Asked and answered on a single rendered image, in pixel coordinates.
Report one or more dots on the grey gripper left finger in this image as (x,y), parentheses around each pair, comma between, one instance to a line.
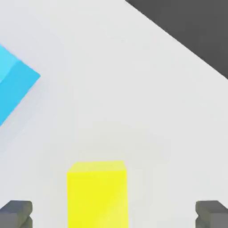
(15,212)

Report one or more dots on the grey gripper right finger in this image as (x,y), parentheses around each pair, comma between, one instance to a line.
(212,213)

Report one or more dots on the small yellow cube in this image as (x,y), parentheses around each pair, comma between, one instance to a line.
(97,196)

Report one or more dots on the large blue box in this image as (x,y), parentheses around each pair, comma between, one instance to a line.
(14,85)

